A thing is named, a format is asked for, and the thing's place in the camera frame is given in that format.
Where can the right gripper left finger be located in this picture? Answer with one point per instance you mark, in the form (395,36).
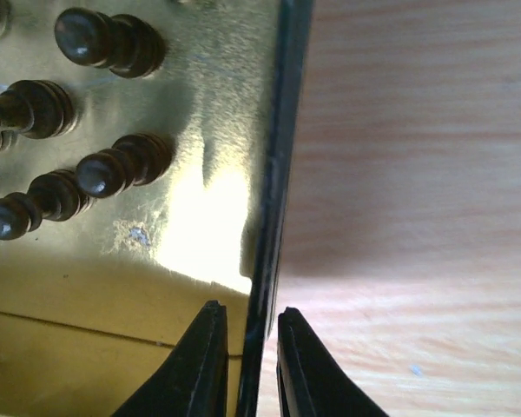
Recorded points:
(193,380)

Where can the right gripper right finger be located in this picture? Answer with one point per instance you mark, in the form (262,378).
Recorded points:
(310,381)

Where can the gold tin tray with pieces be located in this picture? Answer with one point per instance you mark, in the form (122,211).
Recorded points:
(91,307)

